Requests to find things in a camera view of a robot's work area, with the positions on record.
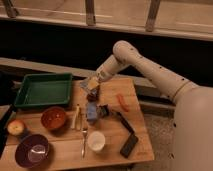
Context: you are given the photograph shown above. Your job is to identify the orange bowl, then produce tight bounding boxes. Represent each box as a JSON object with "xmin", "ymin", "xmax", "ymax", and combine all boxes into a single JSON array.
[{"xmin": 41, "ymin": 106, "xmax": 67, "ymax": 131}]

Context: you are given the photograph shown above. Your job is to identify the red yellow apple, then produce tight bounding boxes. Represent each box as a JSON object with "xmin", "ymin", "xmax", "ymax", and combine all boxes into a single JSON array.
[{"xmin": 7, "ymin": 120, "xmax": 25, "ymax": 136}]

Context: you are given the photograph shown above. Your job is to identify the orange carrot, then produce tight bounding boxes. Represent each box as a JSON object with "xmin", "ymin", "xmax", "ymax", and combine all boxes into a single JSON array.
[{"xmin": 116, "ymin": 94, "xmax": 129, "ymax": 112}]

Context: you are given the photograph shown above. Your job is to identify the small black clip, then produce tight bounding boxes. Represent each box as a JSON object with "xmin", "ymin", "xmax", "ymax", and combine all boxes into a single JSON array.
[{"xmin": 99, "ymin": 105, "xmax": 109, "ymax": 117}]

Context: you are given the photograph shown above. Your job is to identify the purple bowl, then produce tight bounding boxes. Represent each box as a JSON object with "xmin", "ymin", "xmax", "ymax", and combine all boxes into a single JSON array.
[{"xmin": 15, "ymin": 134, "xmax": 49, "ymax": 168}]

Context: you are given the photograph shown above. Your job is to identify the green plastic tray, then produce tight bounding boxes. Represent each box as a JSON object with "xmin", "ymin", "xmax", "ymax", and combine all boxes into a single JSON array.
[{"xmin": 14, "ymin": 73, "xmax": 73, "ymax": 109}]

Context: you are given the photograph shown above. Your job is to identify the black spatula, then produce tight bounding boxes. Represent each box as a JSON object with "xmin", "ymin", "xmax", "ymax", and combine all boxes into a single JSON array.
[{"xmin": 115, "ymin": 112, "xmax": 138, "ymax": 158}]

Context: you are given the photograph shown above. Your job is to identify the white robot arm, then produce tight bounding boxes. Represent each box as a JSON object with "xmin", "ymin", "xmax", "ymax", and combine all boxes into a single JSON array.
[{"xmin": 96, "ymin": 40, "xmax": 213, "ymax": 171}]

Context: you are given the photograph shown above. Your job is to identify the dark red grapes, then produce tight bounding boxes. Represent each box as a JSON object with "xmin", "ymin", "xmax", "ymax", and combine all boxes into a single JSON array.
[{"xmin": 86, "ymin": 90, "xmax": 99, "ymax": 102}]

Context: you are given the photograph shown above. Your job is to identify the white cup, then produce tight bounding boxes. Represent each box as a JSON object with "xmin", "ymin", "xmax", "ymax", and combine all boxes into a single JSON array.
[{"xmin": 87, "ymin": 131, "xmax": 106, "ymax": 153}]

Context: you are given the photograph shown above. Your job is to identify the yellow banana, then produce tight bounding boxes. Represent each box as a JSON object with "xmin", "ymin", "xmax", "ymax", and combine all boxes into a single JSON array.
[{"xmin": 71, "ymin": 105, "xmax": 81, "ymax": 131}]

